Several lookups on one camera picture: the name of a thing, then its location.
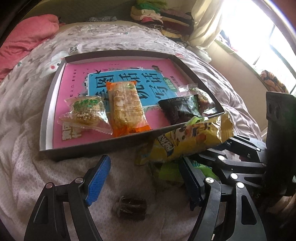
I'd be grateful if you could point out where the orange biscuit snack packet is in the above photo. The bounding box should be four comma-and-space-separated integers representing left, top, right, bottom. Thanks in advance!
106, 81, 151, 137

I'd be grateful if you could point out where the dark green seaweed packet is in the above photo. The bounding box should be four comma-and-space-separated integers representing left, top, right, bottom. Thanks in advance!
158, 95, 202, 125

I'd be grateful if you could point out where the pink Chinese workbook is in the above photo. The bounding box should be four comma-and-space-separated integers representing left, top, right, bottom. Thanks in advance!
52, 59, 190, 149

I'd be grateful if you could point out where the cream curtain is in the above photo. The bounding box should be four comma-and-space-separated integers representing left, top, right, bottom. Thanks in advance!
188, 0, 224, 49

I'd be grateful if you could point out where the dark patterned pillow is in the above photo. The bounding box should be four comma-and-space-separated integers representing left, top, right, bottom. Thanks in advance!
87, 16, 117, 22

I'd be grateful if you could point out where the dark grey headboard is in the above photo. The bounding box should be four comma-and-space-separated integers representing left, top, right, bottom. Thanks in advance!
24, 0, 136, 24

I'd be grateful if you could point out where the yellow chips snack bag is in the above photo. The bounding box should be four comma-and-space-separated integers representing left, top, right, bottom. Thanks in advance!
135, 113, 234, 166

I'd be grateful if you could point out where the clear pastry packet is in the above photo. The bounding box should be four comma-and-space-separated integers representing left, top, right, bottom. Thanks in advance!
178, 84, 218, 116

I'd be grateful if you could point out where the floral cloth on windowsill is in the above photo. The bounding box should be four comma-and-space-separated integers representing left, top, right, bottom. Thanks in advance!
260, 70, 289, 94

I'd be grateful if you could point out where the dark cardboard tray box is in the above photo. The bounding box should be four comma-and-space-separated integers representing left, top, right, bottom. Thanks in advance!
39, 50, 224, 161

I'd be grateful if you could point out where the white crumpled cloth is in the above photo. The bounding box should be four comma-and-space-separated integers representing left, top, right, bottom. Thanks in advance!
182, 42, 212, 63

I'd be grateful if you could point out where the small dark brown candy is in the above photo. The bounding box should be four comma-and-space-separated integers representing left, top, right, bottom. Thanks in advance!
112, 196, 147, 221

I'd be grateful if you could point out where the clear rice cracker snack packet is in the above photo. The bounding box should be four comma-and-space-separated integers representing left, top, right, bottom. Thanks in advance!
58, 95, 113, 135

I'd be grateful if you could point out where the stack of folded clothes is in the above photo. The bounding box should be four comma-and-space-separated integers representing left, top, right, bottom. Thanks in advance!
130, 1, 194, 42

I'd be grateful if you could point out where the pink blanket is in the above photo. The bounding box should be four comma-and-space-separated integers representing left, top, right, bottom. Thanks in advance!
1, 14, 66, 80

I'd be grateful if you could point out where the green snack packet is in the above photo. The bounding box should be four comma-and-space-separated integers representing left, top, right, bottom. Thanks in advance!
149, 161, 220, 191

